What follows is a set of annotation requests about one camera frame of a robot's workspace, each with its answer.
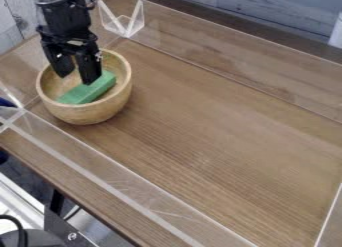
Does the black table leg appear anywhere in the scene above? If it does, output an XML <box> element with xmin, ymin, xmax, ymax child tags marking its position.
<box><xmin>49</xmin><ymin>190</ymin><xmax>65</xmax><ymax>215</ymax></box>

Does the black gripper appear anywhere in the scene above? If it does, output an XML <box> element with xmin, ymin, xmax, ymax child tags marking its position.
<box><xmin>34</xmin><ymin>0</ymin><xmax>101</xmax><ymax>85</ymax></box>

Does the light wooden bowl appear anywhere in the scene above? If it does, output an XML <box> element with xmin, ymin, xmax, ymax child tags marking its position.
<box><xmin>36</xmin><ymin>49</ymin><xmax>132</xmax><ymax>125</ymax></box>

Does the black metal bracket with screw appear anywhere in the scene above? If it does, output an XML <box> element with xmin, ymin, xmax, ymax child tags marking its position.
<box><xmin>44</xmin><ymin>209</ymin><xmax>99</xmax><ymax>247</ymax></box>

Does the clear acrylic corner bracket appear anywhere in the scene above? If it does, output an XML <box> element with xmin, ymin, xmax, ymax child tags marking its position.
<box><xmin>97</xmin><ymin>0</ymin><xmax>144</xmax><ymax>38</ymax></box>

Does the clear acrylic tray wall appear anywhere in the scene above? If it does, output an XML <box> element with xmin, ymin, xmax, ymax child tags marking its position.
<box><xmin>0</xmin><ymin>0</ymin><xmax>342</xmax><ymax>247</ymax></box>

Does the green rectangular block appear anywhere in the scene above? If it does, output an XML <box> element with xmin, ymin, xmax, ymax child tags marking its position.
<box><xmin>56</xmin><ymin>70</ymin><xmax>116</xmax><ymax>105</ymax></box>

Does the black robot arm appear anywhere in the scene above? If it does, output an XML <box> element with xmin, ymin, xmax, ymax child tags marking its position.
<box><xmin>34</xmin><ymin>0</ymin><xmax>101</xmax><ymax>85</ymax></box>

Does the black cable lower left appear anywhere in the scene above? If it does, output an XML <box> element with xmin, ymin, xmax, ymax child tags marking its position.
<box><xmin>0</xmin><ymin>214</ymin><xmax>29</xmax><ymax>247</ymax></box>

